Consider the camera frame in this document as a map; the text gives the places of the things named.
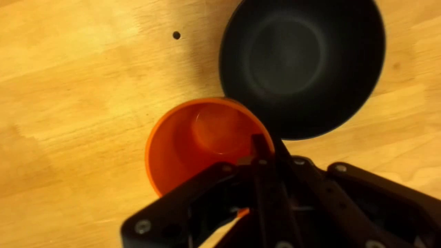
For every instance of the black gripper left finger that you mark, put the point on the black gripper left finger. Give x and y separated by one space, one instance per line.
201 207

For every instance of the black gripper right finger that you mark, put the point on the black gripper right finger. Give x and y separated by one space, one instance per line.
363 202

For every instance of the orange plastic cup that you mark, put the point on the orange plastic cup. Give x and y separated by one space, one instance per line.
183 147

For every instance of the black bowl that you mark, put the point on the black bowl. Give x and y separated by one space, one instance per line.
303 64

